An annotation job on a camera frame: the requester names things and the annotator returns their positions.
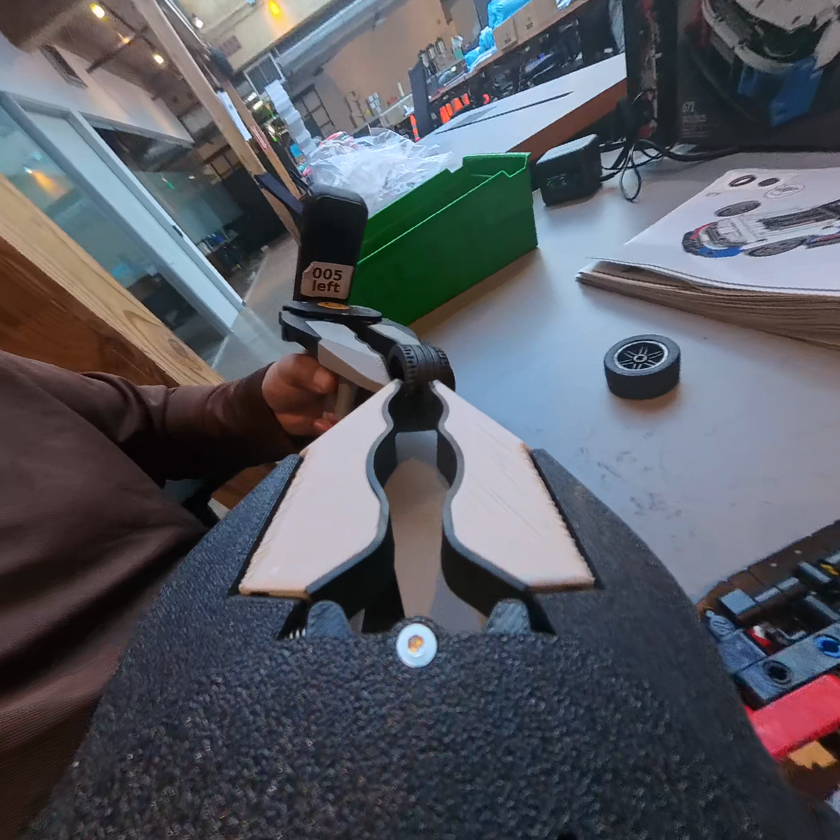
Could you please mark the green plastic bin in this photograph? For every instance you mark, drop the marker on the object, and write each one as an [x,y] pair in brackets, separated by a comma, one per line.
[453,249]

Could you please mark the toy brick car chassis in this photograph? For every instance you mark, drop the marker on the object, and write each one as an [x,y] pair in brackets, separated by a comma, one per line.
[774,676]

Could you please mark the black toy car wheel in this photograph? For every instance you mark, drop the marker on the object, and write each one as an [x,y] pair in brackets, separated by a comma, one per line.
[643,367]
[426,364]

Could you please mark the person's brown shirt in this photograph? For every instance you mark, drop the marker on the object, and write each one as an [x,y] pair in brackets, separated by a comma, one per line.
[79,623]

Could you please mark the grey desk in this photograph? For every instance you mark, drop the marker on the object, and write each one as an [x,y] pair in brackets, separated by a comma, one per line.
[558,459]

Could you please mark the open instruction book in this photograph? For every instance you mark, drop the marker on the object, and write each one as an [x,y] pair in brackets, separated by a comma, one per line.
[722,275]

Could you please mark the black toy car box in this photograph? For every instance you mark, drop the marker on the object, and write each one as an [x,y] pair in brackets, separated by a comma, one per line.
[722,79]

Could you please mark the blue plastic bag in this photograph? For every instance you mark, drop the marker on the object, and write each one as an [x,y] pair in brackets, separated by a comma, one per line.
[499,33]

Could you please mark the glass partition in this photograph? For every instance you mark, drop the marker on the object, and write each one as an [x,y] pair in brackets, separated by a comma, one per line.
[98,197]

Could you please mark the orange plastic items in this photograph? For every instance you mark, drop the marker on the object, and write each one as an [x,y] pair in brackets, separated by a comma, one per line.
[459,108]

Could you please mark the person's left hand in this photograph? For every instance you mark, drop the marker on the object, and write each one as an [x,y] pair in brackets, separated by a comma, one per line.
[298,394]

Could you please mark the wooden frame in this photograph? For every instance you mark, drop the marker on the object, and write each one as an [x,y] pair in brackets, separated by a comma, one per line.
[79,295]

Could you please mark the grey workbench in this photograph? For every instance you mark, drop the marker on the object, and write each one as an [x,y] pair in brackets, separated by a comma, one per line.
[538,111]

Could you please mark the clear plastic bags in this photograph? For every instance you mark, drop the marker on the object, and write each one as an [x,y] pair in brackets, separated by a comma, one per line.
[374,164]

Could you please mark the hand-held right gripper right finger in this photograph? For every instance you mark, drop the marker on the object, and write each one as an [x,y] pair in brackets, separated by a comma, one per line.
[518,512]

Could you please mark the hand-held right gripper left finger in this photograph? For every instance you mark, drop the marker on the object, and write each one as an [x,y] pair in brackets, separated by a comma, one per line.
[321,512]

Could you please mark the black power adapter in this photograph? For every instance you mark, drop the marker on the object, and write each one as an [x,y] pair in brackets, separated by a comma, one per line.
[568,170]

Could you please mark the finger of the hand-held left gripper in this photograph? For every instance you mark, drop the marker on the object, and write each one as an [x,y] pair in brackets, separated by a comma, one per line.
[394,339]
[351,354]

